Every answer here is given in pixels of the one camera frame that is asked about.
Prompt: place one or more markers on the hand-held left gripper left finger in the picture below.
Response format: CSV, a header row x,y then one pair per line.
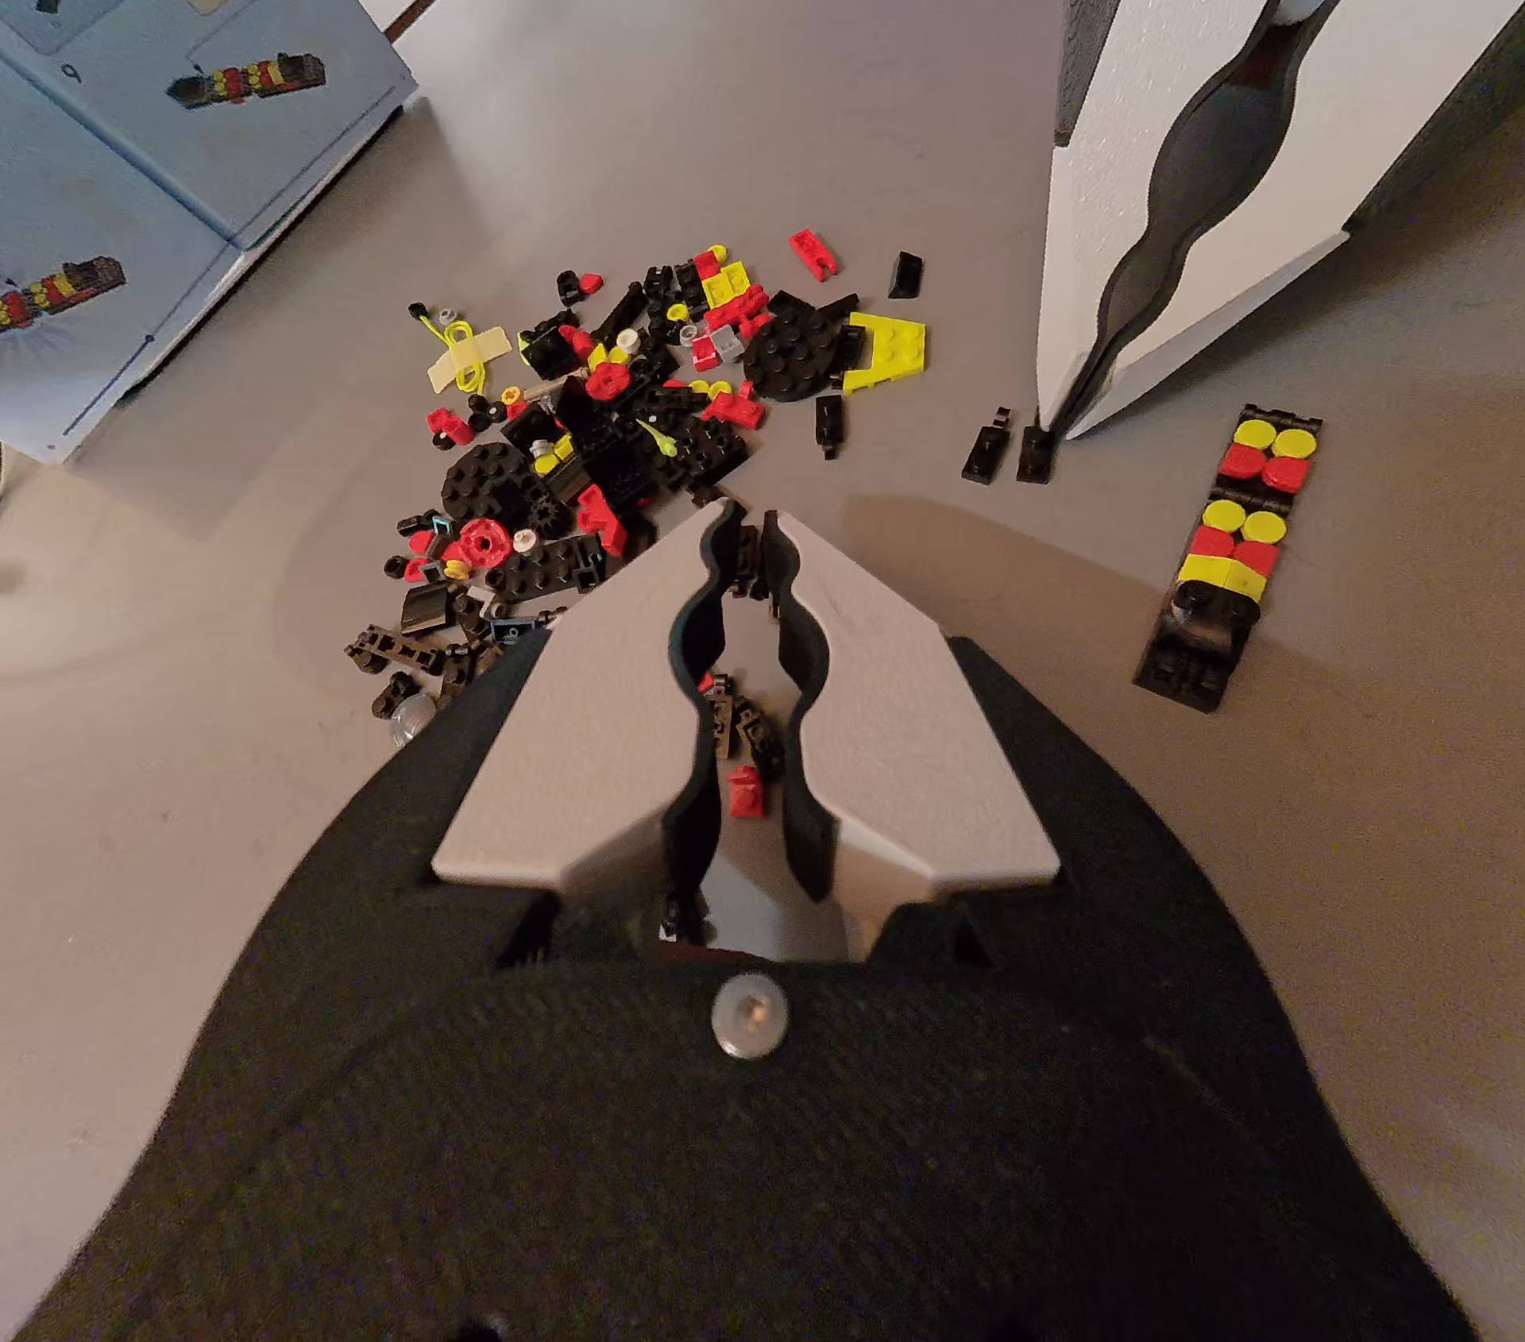
x,y
572,758

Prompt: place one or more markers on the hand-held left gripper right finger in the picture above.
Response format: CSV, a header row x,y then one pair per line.
x,y
917,758

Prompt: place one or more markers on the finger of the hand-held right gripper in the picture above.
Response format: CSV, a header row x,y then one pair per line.
x,y
1370,91
1144,56

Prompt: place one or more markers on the pile of lego pieces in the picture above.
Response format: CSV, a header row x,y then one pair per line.
x,y
596,461

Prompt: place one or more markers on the small black lego clip plate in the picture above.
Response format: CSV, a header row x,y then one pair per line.
x,y
1036,458
987,449

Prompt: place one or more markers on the black red yellow lego model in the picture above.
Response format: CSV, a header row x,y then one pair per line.
x,y
1239,533

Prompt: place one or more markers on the black lego slope tile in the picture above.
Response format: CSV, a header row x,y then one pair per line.
x,y
906,277

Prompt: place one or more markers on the dark brown lego clip plate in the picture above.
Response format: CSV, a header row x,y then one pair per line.
x,y
831,428

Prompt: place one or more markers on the yellow lego wedge plate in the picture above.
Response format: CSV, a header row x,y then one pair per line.
x,y
893,342

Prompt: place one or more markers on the red lego clip plate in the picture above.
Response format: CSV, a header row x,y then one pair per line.
x,y
812,253

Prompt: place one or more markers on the blue lego instruction booklet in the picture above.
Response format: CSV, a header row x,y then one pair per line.
x,y
178,115

